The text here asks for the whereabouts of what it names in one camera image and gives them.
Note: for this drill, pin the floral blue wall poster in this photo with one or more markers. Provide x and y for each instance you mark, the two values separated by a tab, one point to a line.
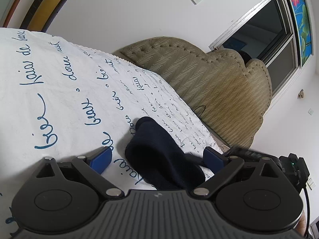
302	22

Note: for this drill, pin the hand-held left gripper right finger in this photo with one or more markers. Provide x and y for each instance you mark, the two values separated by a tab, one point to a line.
211	159

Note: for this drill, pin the white quilt with blue script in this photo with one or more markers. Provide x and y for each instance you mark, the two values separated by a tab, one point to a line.
74	92

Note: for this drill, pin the gold and brown wooden frame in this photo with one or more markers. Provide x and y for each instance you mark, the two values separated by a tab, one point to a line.
42	2

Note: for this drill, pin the aluminium frame window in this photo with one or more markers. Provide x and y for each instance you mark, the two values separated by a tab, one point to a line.
271	42

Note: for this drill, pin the navy sock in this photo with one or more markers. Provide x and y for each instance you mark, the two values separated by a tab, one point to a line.
159	154

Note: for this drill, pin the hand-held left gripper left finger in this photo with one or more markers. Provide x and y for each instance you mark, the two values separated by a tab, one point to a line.
101	159

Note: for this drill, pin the beige padded headboard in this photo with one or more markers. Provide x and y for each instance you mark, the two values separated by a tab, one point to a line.
211	84

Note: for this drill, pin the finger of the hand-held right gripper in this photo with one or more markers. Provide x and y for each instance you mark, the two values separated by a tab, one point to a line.
240	152

